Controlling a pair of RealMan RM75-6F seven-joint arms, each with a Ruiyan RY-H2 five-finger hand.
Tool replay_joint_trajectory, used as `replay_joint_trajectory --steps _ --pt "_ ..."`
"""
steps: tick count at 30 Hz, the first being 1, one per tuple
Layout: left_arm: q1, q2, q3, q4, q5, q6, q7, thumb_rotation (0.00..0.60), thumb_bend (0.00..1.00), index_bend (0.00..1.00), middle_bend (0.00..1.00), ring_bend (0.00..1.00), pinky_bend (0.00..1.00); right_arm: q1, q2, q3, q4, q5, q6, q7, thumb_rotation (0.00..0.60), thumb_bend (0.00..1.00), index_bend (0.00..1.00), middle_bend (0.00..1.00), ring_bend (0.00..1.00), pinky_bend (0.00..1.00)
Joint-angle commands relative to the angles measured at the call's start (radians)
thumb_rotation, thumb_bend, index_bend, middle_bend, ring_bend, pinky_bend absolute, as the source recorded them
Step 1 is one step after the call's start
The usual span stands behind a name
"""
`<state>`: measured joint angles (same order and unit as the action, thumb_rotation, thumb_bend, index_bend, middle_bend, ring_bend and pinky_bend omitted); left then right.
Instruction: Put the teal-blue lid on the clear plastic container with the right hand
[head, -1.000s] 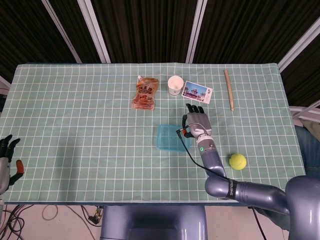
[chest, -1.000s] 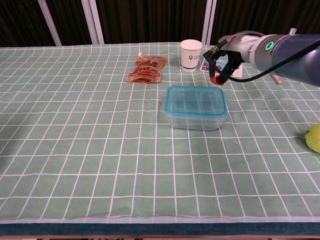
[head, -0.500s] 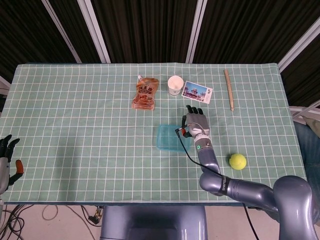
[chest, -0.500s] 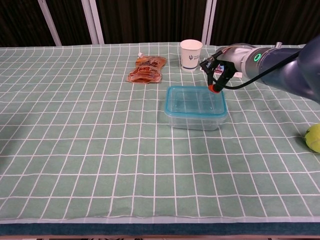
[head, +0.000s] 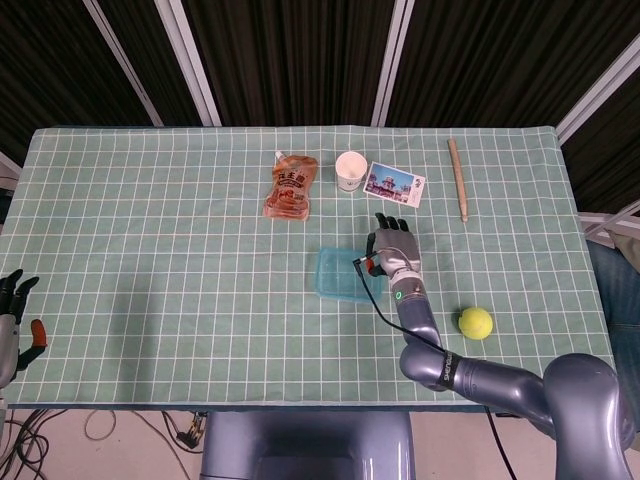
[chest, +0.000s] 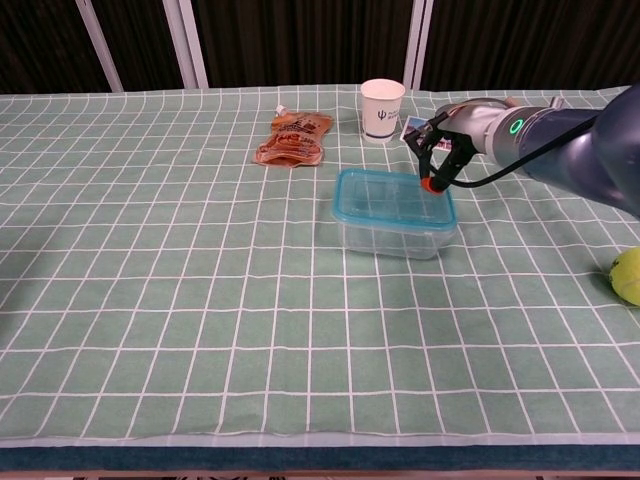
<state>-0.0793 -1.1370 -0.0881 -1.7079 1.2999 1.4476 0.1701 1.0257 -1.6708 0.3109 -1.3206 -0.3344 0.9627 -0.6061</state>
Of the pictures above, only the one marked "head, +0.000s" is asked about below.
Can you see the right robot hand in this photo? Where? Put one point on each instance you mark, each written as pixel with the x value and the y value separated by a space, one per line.
pixel 397 250

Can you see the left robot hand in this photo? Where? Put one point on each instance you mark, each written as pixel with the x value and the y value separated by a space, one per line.
pixel 7 340

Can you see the blue plastic lid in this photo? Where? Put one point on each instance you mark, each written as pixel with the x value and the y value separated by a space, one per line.
pixel 340 275

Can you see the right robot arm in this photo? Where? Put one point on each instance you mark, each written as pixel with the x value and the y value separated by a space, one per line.
pixel 500 380

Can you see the photo postcard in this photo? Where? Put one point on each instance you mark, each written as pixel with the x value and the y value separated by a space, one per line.
pixel 392 182

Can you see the white paper cup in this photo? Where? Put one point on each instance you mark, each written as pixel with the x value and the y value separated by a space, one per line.
pixel 350 170

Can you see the wooden rolling pin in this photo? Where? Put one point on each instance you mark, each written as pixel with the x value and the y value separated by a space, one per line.
pixel 457 175

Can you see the yellow tennis ball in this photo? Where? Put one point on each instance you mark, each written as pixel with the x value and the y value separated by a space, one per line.
pixel 476 323

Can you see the orange sauce pouch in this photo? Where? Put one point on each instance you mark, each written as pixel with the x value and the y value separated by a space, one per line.
pixel 290 190

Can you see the green checked tablecloth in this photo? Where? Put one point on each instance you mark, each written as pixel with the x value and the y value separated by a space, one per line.
pixel 150 250

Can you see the black power plug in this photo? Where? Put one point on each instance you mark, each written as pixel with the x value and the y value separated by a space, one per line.
pixel 190 435

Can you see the grey robot torso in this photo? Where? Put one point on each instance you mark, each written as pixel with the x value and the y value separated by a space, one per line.
pixel 300 445

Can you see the blue jeans leg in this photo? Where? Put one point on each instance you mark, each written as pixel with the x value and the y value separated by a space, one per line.
pixel 617 280

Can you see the black pleated curtain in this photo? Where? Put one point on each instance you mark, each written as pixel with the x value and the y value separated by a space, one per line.
pixel 300 50

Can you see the white frame post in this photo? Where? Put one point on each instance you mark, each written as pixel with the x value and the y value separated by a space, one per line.
pixel 392 60
pixel 600 85
pixel 122 60
pixel 187 60

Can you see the white metal frame bars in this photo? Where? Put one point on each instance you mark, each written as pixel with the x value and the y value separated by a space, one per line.
pixel 610 222

